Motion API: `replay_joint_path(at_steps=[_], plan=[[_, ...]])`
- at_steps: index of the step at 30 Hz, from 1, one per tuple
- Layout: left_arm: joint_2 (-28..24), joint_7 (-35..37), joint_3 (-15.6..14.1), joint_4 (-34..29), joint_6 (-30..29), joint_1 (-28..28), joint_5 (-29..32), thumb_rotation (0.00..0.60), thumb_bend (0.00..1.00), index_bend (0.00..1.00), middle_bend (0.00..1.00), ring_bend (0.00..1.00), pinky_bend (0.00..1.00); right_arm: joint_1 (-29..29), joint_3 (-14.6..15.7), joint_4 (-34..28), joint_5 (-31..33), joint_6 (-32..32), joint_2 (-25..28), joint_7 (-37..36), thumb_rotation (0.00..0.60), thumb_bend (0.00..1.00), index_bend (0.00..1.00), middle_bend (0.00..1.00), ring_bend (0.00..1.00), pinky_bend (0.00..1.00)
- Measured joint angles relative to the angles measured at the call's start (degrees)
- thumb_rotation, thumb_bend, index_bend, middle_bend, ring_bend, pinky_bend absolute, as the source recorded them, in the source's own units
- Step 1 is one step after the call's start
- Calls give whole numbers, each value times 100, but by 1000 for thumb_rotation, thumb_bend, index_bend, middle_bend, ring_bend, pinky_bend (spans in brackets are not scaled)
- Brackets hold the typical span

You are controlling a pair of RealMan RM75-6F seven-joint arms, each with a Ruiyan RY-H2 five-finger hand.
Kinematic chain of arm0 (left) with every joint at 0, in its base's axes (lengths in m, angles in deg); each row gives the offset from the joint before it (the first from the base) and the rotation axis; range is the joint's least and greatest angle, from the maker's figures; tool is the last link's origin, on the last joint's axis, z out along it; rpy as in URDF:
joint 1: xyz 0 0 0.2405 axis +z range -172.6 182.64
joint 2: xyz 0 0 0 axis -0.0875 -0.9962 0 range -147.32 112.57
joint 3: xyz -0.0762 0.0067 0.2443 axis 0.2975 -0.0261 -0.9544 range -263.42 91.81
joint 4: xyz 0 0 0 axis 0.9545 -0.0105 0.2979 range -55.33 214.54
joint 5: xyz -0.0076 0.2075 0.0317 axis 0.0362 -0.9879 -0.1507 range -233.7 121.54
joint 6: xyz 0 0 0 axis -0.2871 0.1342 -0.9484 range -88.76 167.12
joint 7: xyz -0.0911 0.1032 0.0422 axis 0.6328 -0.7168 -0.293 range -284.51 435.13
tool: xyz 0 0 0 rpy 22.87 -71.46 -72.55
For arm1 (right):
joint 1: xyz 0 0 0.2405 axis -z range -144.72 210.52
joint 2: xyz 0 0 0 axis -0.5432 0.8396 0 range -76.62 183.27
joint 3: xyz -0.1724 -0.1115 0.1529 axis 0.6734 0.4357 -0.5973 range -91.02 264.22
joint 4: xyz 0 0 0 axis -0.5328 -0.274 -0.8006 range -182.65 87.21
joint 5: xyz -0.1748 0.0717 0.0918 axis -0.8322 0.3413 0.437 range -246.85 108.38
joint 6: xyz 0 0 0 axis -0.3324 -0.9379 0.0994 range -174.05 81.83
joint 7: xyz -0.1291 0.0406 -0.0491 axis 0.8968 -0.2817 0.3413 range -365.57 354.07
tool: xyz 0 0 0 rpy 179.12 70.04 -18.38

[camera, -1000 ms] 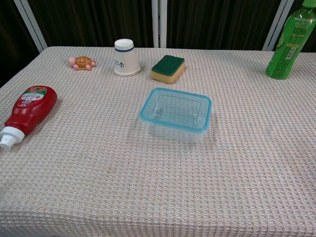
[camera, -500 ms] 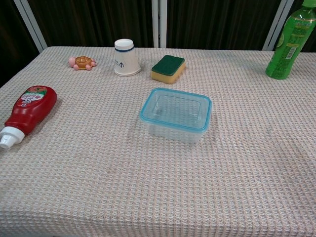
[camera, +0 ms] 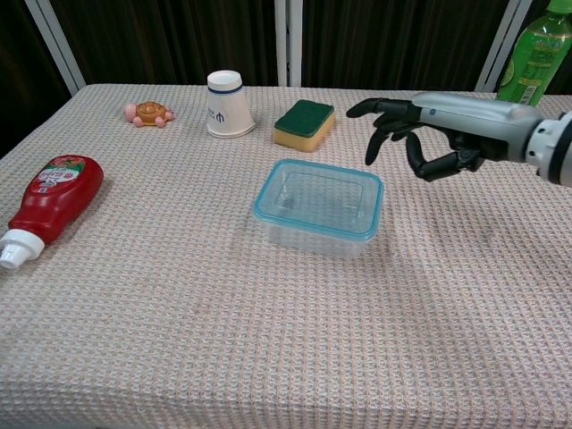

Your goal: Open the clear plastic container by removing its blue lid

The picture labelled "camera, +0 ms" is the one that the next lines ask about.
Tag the black pleated curtain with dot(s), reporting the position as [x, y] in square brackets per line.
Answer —
[179, 40]

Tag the beige waffle tablecloth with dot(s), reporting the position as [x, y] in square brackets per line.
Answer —
[223, 335]

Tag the white frame post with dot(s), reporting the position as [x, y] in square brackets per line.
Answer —
[288, 44]
[502, 49]
[56, 44]

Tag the orange pink turtle toy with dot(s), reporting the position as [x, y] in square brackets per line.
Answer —
[149, 114]

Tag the white paper cup upside down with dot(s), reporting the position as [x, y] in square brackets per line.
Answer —
[228, 111]

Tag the green yellow scrub sponge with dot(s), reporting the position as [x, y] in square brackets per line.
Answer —
[304, 120]

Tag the green drink bottle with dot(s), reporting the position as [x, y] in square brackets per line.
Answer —
[534, 58]

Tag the red ketchup squeeze bottle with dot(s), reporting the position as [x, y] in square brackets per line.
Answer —
[58, 192]

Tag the clear blue-rimmed plastic container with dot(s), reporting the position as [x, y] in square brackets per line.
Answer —
[322, 196]

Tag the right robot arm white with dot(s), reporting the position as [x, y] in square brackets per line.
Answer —
[554, 147]

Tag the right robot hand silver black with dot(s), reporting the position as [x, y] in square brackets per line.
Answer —
[473, 120]

